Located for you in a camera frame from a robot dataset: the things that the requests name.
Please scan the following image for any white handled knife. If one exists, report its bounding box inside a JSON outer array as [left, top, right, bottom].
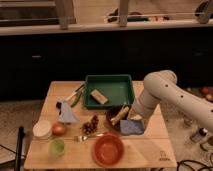
[[65, 84, 85, 101]]

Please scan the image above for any green chili pepper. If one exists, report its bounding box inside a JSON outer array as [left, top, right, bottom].
[[71, 91, 82, 108]]

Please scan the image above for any orange onion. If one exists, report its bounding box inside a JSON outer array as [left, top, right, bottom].
[[52, 123, 66, 136]]

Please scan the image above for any tan block in tray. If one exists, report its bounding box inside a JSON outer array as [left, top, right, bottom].
[[90, 89, 108, 104]]

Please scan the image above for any corn cob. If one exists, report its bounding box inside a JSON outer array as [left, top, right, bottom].
[[111, 106, 129, 125]]

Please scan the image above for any blue sponge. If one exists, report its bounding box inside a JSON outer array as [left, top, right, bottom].
[[120, 120, 144, 135]]

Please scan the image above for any dark brown bowl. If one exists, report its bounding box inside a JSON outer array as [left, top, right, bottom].
[[106, 106, 127, 131]]

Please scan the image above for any silver fork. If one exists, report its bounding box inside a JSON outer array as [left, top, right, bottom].
[[73, 132, 107, 143]]

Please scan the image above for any green cup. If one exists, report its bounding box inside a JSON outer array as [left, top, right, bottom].
[[49, 139, 65, 156]]

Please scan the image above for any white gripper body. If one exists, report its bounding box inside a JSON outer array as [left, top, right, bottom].
[[127, 108, 149, 124]]

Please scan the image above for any light blue cloth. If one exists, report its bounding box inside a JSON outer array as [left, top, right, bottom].
[[56, 101, 79, 124]]

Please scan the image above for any wooden folding table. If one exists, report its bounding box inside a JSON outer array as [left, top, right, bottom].
[[24, 81, 176, 170]]

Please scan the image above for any white bowl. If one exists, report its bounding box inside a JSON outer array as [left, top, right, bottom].
[[33, 120, 52, 139]]

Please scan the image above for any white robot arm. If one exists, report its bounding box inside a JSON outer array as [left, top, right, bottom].
[[128, 70, 213, 133]]

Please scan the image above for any bunch of dark grapes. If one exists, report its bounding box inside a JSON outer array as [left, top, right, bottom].
[[82, 115, 99, 135]]

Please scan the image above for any green plastic tray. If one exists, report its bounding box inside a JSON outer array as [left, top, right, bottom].
[[84, 74, 135, 109]]

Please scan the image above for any red bowl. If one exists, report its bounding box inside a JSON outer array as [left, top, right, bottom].
[[92, 133, 124, 167]]

